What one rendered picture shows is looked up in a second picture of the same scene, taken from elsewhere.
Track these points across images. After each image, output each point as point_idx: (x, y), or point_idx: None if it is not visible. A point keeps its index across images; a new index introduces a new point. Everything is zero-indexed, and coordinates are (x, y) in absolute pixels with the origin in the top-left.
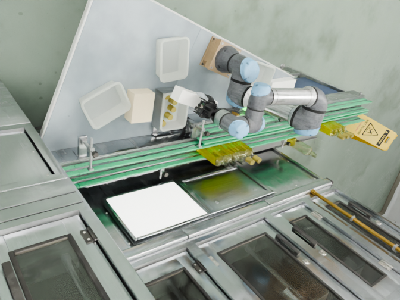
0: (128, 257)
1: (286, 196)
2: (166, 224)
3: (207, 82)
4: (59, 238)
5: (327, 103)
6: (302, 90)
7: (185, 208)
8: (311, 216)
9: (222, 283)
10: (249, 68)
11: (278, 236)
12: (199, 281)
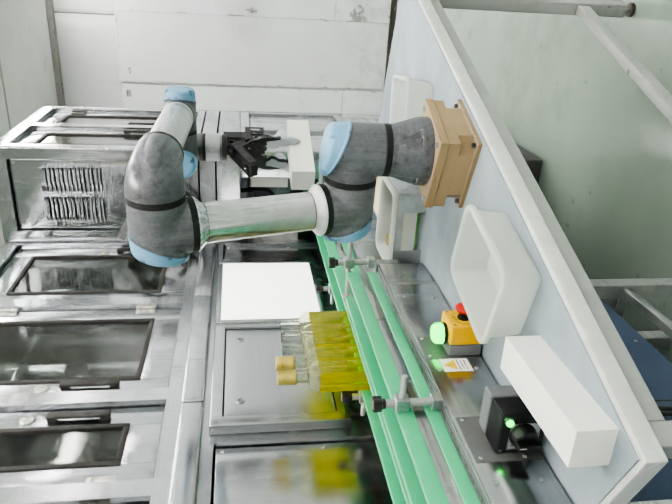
0: (200, 256)
1: (185, 441)
2: (227, 285)
3: (449, 216)
4: None
5: (125, 177)
6: (157, 126)
7: (248, 307)
8: (108, 471)
9: (106, 298)
10: (323, 137)
11: (112, 380)
12: (131, 293)
